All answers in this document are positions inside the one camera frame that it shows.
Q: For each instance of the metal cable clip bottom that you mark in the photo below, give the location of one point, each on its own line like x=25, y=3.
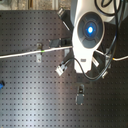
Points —
x=80, y=95

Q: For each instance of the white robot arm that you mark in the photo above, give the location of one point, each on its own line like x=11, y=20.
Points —
x=87, y=34

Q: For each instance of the metal cable clip top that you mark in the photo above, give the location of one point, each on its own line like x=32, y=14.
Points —
x=64, y=16

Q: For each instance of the silver cable connector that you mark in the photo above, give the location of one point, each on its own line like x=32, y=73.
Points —
x=60, y=69

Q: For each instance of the metal cable clip right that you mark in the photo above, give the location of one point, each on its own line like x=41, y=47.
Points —
x=107, y=65

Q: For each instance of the metal cable clip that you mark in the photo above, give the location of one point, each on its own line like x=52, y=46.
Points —
x=80, y=95
x=107, y=65
x=64, y=16
x=39, y=54

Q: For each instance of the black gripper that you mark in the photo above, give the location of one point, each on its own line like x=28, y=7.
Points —
x=60, y=42

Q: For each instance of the metal cable clip left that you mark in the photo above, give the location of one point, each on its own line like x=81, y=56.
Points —
x=39, y=54

